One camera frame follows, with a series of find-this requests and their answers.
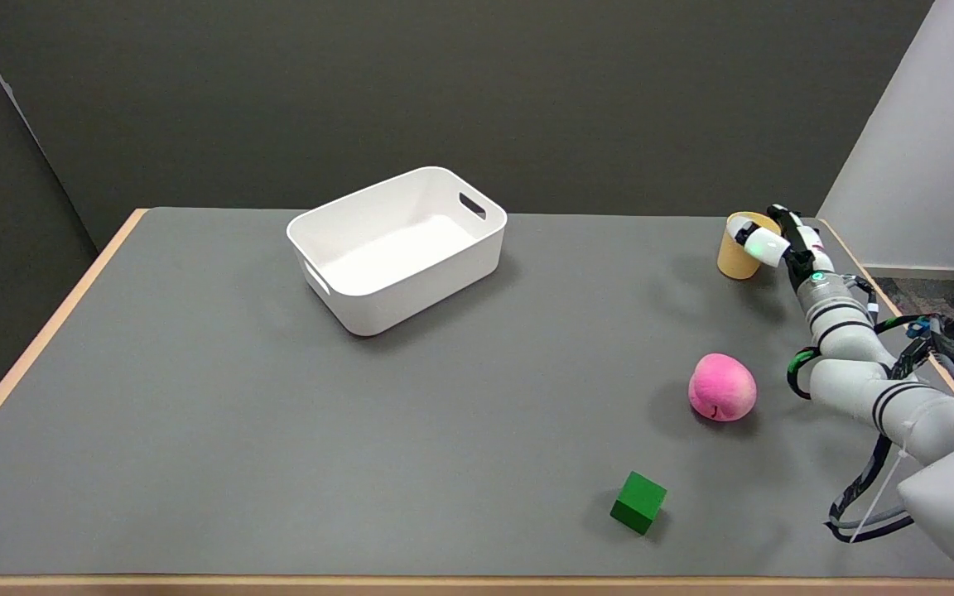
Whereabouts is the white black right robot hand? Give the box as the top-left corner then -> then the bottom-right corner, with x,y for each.
734,204 -> 836,288

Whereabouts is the yellow cup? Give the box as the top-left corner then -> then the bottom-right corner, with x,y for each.
716,212 -> 783,281

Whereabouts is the pink toy peach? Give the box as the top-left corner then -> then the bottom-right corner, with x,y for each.
687,353 -> 758,423

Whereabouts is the white zip tie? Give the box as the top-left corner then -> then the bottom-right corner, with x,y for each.
848,424 -> 913,545

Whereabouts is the green cube block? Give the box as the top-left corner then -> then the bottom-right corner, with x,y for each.
609,471 -> 668,536

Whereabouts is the white plastic storage bin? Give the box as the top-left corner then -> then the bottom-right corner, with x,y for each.
286,166 -> 508,338

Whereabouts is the black green cable loop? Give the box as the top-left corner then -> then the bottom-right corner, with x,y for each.
787,347 -> 819,401

